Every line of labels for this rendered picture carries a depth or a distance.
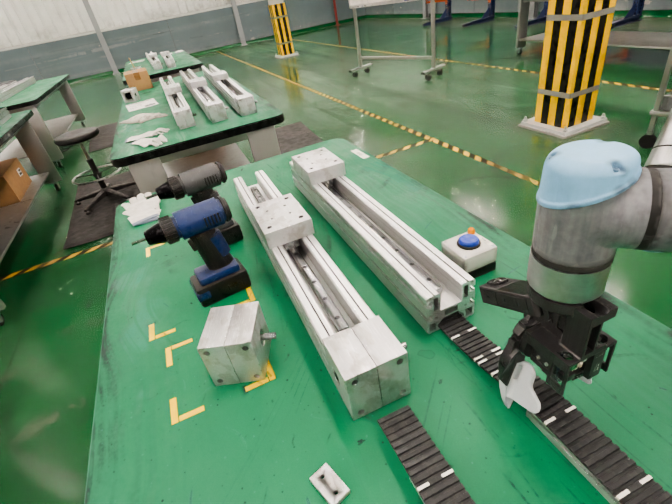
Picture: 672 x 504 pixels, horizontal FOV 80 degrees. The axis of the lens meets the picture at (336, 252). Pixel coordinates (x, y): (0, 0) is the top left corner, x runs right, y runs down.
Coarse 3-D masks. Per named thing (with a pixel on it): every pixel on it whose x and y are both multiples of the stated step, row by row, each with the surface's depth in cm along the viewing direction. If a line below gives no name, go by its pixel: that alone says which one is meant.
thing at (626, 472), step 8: (624, 464) 46; (632, 464) 46; (608, 472) 46; (616, 472) 46; (624, 472) 46; (632, 472) 46; (640, 472) 45; (600, 480) 46; (608, 480) 45; (616, 480) 45; (624, 480) 45; (632, 480) 45; (608, 488) 45; (616, 488) 45
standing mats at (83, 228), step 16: (112, 128) 609; (288, 128) 461; (304, 128) 451; (96, 144) 542; (112, 144) 528; (288, 144) 414; (304, 144) 406; (112, 176) 418; (128, 176) 410; (80, 192) 392; (128, 192) 372; (80, 208) 357; (96, 208) 352; (112, 208) 346; (80, 224) 328; (96, 224) 323; (112, 224) 318; (80, 240) 302
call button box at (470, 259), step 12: (456, 240) 84; (480, 240) 83; (444, 252) 85; (456, 252) 81; (468, 252) 80; (480, 252) 79; (492, 252) 80; (456, 264) 82; (468, 264) 79; (480, 264) 81; (492, 264) 82
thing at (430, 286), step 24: (312, 192) 116; (336, 192) 113; (360, 192) 104; (336, 216) 101; (360, 216) 99; (384, 216) 92; (360, 240) 89; (384, 240) 89; (408, 240) 83; (384, 264) 81; (408, 264) 80; (432, 264) 77; (408, 288) 74; (432, 288) 69; (456, 288) 71; (432, 312) 69
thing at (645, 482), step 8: (640, 480) 45; (648, 480) 45; (624, 488) 45; (632, 488) 44; (640, 488) 44; (648, 488) 44; (656, 488) 44; (616, 496) 44; (624, 496) 44; (632, 496) 44; (640, 496) 44; (648, 496) 44
